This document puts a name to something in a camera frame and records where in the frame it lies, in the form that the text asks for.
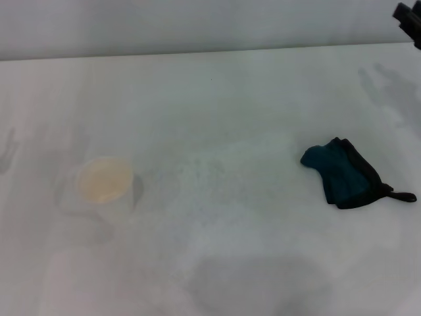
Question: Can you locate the blue rag with black edge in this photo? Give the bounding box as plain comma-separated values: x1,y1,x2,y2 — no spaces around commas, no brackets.
299,136,418,210

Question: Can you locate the white paper cup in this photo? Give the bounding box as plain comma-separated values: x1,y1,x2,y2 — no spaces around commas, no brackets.
75,157,136,215

